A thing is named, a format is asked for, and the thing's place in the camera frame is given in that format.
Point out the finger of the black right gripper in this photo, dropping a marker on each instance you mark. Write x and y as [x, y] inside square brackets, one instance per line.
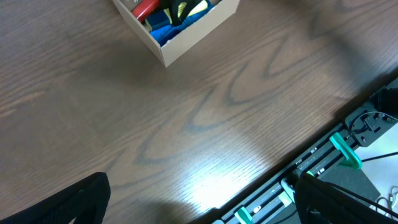
[172, 6]

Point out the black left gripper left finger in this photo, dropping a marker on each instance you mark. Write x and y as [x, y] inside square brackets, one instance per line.
[83, 202]

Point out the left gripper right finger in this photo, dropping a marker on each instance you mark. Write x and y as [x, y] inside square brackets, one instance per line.
[317, 201]

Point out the blue plastic case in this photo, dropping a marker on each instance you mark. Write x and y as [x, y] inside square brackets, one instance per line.
[160, 25]

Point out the red stapler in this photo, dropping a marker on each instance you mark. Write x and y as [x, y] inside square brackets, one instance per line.
[144, 9]

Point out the yellow highlighter pen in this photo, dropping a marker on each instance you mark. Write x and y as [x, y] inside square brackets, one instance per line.
[190, 8]

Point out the cardboard box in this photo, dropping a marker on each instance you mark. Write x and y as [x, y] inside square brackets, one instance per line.
[176, 47]

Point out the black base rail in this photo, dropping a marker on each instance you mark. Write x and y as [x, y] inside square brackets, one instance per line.
[358, 154]

